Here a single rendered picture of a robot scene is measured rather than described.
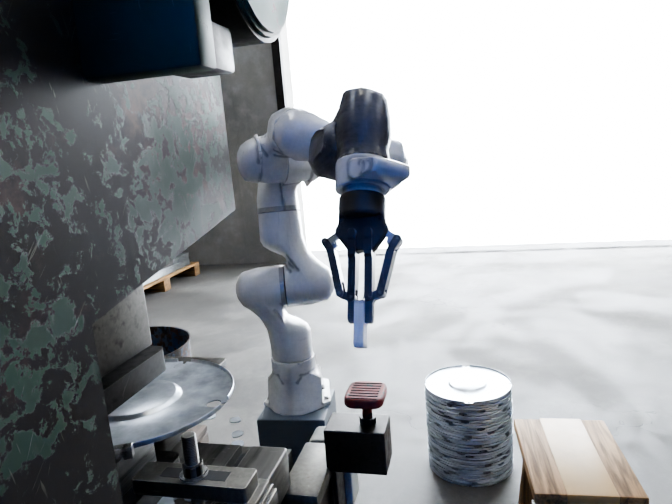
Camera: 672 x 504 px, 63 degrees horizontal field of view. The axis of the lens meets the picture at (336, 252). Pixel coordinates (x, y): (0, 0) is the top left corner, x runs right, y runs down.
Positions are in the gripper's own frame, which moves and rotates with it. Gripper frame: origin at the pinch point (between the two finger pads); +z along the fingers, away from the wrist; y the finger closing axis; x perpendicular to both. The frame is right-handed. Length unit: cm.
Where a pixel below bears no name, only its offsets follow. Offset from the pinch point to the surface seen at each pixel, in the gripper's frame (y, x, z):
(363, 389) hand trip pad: 0.4, -4.6, 9.5
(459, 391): -9, -111, 10
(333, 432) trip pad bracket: 5.0, -4.4, 16.0
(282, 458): 10.6, 2.4, 19.3
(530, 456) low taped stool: -28, -73, 25
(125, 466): 25.4, 17.7, 19.3
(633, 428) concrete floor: -71, -156, 22
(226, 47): 2.5, 42.8, -18.8
